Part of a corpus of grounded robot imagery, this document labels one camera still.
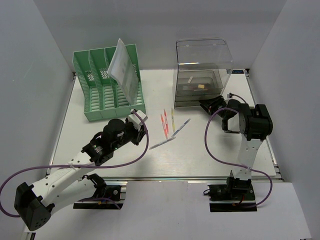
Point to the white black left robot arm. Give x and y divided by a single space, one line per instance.
35 203

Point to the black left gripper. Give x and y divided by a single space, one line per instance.
139 135

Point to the dark red pen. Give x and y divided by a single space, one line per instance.
192 88

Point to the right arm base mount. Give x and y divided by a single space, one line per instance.
235 195

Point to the green file organizer rack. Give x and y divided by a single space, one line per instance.
103 98

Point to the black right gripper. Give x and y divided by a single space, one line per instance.
212 104

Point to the light blue pen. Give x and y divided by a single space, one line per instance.
180 128

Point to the orange pen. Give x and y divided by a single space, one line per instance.
164 126

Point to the clear acrylic drawer cabinet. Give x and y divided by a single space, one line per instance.
209 61

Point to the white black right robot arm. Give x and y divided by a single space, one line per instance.
253 123

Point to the grey clear pen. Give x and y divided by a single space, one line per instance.
162 143

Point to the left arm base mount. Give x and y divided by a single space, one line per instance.
105 196

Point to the red pink pen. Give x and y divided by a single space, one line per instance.
166 121

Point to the clear plastic document folder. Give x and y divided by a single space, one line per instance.
122 70

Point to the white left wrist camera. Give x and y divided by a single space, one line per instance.
138 118

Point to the yellow pen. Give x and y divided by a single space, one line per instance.
173 120

